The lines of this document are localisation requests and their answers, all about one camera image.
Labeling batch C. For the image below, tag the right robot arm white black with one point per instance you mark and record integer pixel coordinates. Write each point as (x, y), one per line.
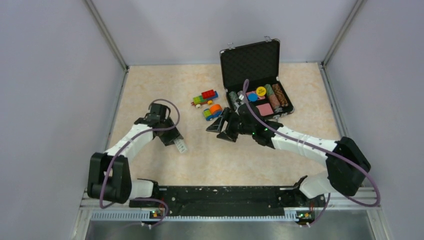
(345, 165)

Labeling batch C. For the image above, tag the pink card deck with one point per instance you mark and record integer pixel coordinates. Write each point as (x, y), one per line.
(265, 110)

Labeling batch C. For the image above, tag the black poker chip case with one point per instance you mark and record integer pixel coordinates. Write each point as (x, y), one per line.
(259, 63)

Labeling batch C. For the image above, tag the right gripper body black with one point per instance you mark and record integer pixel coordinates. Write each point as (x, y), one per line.
(235, 124)

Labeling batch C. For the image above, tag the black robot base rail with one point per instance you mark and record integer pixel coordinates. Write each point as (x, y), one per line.
(230, 203)

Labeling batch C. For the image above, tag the brown orange chip stack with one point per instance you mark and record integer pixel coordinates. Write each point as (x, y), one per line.
(280, 95)

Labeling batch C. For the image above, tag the white remote control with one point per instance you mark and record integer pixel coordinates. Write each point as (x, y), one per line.
(181, 145)

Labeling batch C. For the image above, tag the orange blue toy car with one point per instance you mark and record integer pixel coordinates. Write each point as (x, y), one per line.
(214, 111)

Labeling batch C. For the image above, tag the blue poker chip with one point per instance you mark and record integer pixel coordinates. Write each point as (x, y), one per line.
(252, 97)

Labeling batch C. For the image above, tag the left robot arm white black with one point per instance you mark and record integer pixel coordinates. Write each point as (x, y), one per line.
(109, 177)

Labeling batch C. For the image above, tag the green purple chip stack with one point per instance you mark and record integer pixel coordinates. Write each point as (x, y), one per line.
(234, 100)

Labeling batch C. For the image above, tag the yellow dealer button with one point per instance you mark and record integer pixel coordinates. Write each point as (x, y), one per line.
(261, 91)

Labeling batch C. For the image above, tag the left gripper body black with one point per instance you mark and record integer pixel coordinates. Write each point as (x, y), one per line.
(168, 135)

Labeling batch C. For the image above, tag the red blue brick truck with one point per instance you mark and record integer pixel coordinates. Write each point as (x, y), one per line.
(205, 98)

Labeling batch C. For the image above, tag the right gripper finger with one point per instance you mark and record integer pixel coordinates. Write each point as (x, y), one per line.
(219, 121)
(228, 136)

